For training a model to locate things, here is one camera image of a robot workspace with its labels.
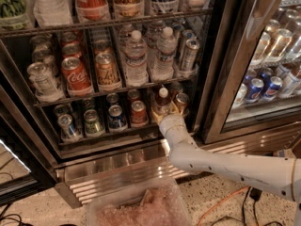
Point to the white capped plastic bottle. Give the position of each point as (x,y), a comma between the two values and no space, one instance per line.
(162,102)

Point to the clear plastic bin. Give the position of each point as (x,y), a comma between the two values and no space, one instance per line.
(156,202)

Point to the orange lacroix can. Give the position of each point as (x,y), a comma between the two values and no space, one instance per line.
(107,72)
(127,8)

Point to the slim silver can front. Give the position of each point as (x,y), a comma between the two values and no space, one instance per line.
(189,54)

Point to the clear water bottle left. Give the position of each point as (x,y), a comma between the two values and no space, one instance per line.
(136,60)

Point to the copper can bottom shelf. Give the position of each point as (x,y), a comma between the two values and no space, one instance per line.
(182,102)

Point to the large Coca-Cola can top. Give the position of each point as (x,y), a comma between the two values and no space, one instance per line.
(91,10)

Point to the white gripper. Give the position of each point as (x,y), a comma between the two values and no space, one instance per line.
(171,123)

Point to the blue pepsi can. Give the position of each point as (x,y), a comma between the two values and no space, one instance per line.
(271,88)
(254,89)

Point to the orange LaCroix can front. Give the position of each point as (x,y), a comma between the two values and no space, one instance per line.
(107,72)

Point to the red can bottom shelf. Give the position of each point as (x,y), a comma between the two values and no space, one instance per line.
(139,115)

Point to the green LaCroix can top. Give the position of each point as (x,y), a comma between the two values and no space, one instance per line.
(15,14)

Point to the blue Pepsi can left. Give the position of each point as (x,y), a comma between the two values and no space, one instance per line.
(254,89)

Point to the red Coca-Cola can front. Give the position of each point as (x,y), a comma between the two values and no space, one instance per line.
(75,74)

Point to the black power adapter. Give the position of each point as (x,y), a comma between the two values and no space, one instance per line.
(255,194)

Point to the green can bottom shelf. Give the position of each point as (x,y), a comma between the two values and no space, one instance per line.
(93,126)

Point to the orange LaCroix can top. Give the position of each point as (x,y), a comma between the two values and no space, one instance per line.
(127,8)

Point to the stainless fridge bottom grille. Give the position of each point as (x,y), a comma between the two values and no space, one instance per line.
(81,181)

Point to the stainless glass fridge door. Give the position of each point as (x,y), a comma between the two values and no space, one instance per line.
(235,30)

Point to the clear water bottle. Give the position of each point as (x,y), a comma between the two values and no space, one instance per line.
(164,57)
(136,60)

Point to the clear water bottle right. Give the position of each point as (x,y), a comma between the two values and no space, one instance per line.
(164,57)

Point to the white silver can front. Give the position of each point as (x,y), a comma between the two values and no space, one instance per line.
(47,87)

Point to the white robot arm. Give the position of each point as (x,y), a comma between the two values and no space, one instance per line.
(276,175)

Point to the dark blue can bottom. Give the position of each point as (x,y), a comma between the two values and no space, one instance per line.
(116,119)

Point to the blue Pepsi can right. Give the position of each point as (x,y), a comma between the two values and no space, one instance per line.
(271,88)

